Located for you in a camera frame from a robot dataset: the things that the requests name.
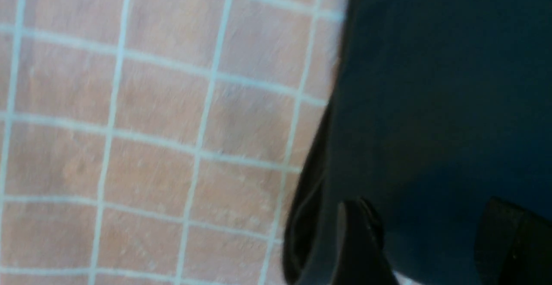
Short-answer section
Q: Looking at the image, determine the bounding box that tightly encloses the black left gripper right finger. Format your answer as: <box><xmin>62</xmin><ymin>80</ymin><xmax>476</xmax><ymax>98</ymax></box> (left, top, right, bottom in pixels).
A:
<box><xmin>474</xmin><ymin>197</ymin><xmax>552</xmax><ymax>285</ymax></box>

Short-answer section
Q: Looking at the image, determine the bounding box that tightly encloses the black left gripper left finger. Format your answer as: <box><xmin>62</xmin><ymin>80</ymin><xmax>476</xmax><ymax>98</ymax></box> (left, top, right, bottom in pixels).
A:
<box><xmin>334</xmin><ymin>198</ymin><xmax>399</xmax><ymax>285</ymax></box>

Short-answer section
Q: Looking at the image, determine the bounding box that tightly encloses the dark gray long-sleeved shirt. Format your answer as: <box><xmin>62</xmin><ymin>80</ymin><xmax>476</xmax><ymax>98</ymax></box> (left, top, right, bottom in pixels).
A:
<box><xmin>282</xmin><ymin>0</ymin><xmax>552</xmax><ymax>285</ymax></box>

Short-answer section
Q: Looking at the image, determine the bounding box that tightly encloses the pink grid tablecloth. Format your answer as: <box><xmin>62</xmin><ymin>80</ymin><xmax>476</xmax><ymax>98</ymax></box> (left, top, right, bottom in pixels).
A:
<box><xmin>1</xmin><ymin>0</ymin><xmax>346</xmax><ymax>285</ymax></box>

